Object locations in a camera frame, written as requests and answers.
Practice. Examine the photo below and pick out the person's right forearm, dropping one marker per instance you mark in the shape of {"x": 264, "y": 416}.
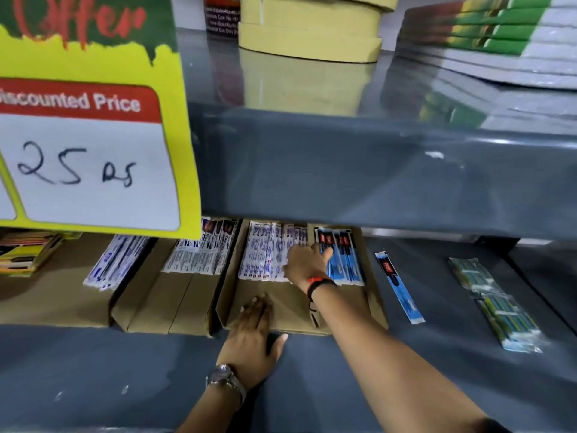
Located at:
{"x": 383, "y": 365}

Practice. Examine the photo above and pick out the silver wristwatch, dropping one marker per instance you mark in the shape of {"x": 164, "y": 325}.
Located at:
{"x": 223, "y": 376}

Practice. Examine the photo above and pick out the pile of yellow packets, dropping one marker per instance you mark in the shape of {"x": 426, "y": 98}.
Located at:
{"x": 27, "y": 252}

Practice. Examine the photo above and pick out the row of blue pen packets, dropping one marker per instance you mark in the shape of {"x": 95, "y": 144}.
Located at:
{"x": 347, "y": 261}

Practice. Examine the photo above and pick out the person's left thumb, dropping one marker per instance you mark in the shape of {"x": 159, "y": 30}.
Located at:
{"x": 278, "y": 343}

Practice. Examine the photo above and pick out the person's right fingers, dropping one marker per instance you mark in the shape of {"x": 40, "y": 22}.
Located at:
{"x": 311, "y": 250}

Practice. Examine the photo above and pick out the grey metal shelf board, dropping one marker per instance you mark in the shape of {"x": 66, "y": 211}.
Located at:
{"x": 112, "y": 378}
{"x": 360, "y": 166}

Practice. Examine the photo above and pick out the single blue pen pack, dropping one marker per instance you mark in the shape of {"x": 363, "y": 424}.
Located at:
{"x": 399, "y": 284}

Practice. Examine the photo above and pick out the yellow and green price sign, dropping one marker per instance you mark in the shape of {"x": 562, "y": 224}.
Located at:
{"x": 94, "y": 166}

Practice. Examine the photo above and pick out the pile of green clear packets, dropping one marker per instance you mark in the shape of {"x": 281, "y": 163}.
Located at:
{"x": 500, "y": 306}

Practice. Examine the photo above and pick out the brown cardboard tray box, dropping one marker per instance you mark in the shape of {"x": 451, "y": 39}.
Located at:
{"x": 49, "y": 297}
{"x": 288, "y": 306}
{"x": 171, "y": 302}

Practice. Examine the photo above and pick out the dark red box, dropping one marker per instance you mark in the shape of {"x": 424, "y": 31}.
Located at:
{"x": 221, "y": 15}

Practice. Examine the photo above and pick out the person's left forearm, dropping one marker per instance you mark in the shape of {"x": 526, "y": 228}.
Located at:
{"x": 212, "y": 414}

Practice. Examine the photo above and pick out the person's left hand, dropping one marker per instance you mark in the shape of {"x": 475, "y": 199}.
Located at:
{"x": 250, "y": 342}

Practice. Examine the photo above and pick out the stack of green-edged books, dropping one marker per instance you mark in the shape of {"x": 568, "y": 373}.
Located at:
{"x": 491, "y": 40}

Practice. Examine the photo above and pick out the person's right hand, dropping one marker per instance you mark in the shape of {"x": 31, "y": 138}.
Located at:
{"x": 304, "y": 266}

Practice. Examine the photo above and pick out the red and black wristband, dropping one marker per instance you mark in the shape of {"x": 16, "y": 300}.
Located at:
{"x": 320, "y": 283}

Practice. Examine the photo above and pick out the row of white pen packets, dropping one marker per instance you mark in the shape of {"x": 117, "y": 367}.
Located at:
{"x": 203, "y": 252}
{"x": 115, "y": 263}
{"x": 263, "y": 252}

